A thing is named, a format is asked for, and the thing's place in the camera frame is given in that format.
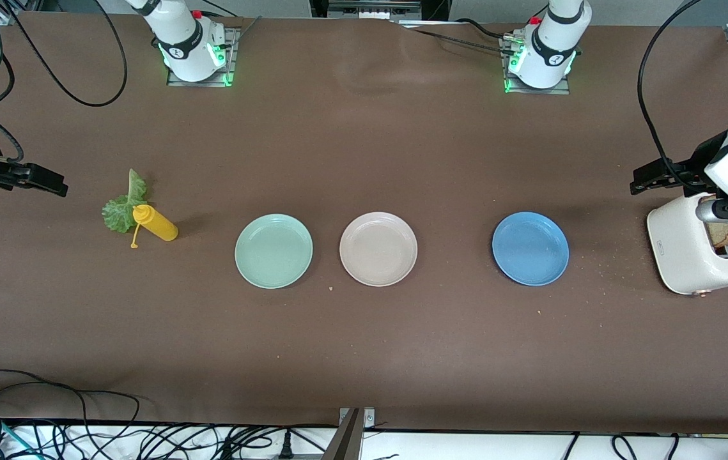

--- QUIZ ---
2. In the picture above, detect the yellow mustard squeeze bottle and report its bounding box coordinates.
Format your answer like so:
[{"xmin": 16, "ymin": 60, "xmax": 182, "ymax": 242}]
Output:
[{"xmin": 130, "ymin": 204, "xmax": 180, "ymax": 249}]

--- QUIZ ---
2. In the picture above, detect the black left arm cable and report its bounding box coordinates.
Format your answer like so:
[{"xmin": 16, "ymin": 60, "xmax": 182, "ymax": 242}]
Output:
[{"xmin": 637, "ymin": 0, "xmax": 728, "ymax": 192}]

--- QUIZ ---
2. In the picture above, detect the cream white toaster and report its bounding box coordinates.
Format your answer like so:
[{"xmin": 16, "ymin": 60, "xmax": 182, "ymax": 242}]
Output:
[{"xmin": 646, "ymin": 188, "xmax": 728, "ymax": 296}]

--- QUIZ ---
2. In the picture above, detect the blue plate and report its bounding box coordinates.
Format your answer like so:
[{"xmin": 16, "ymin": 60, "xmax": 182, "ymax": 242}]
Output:
[{"xmin": 492, "ymin": 211, "xmax": 570, "ymax": 287}]

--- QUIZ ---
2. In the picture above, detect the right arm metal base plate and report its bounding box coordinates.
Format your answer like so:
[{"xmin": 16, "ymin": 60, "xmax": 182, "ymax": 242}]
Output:
[{"xmin": 166, "ymin": 26, "xmax": 238, "ymax": 88}]

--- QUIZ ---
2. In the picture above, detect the black metal machine frame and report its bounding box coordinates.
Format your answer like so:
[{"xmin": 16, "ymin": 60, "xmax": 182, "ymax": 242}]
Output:
[{"xmin": 311, "ymin": 0, "xmax": 451, "ymax": 20}]

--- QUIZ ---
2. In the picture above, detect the beige plate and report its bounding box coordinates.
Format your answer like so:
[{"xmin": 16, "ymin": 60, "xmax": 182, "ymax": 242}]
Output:
[{"xmin": 339, "ymin": 211, "xmax": 418, "ymax": 288}]

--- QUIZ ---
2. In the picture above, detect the brown bread slice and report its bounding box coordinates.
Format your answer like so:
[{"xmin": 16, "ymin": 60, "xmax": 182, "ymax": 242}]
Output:
[{"xmin": 701, "ymin": 194, "xmax": 728, "ymax": 250}]

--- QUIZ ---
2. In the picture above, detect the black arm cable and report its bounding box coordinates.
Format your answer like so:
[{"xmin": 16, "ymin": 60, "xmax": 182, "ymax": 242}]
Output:
[
  {"xmin": 0, "ymin": 0, "xmax": 129, "ymax": 164},
  {"xmin": 637, "ymin": 0, "xmax": 728, "ymax": 192}
]

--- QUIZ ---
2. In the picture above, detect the black base cable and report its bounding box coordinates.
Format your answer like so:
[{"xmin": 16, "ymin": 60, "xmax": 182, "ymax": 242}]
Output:
[
  {"xmin": 399, "ymin": 26, "xmax": 518, "ymax": 58},
  {"xmin": 453, "ymin": 18, "xmax": 513, "ymax": 40}
]

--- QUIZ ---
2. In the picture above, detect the green lettuce leaf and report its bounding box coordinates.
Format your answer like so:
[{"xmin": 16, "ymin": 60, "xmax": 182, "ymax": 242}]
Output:
[{"xmin": 102, "ymin": 168, "xmax": 148, "ymax": 234}]

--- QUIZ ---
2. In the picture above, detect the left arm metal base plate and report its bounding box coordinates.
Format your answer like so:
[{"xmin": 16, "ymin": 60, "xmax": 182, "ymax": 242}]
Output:
[{"xmin": 503, "ymin": 35, "xmax": 572, "ymax": 95}]

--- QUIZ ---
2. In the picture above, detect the green plate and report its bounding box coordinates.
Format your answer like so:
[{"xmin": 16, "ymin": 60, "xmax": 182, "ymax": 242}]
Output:
[{"xmin": 235, "ymin": 213, "xmax": 314, "ymax": 289}]

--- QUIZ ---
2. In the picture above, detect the grey metal table bracket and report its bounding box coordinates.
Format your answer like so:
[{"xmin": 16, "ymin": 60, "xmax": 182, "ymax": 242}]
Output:
[{"xmin": 322, "ymin": 407, "xmax": 377, "ymax": 460}]

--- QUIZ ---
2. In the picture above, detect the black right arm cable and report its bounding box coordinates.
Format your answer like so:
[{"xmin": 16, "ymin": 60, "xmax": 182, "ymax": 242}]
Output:
[{"xmin": 0, "ymin": 0, "xmax": 129, "ymax": 164}]

